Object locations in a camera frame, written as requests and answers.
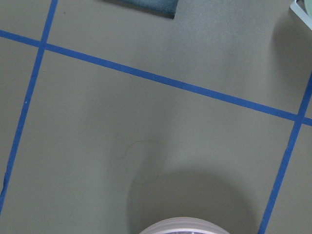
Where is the grey folded cloth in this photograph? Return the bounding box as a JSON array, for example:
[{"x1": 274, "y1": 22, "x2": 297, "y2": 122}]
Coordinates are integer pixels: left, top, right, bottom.
[{"x1": 106, "y1": 0, "x2": 178, "y2": 19}]

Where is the pink bowl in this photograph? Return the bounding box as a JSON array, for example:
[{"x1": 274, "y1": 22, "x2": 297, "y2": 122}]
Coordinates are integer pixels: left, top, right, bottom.
[{"x1": 140, "y1": 217, "x2": 229, "y2": 234}]

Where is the white wire cup rack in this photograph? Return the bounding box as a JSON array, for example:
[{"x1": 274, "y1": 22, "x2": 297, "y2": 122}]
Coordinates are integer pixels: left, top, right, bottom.
[{"x1": 290, "y1": 0, "x2": 312, "y2": 30}]

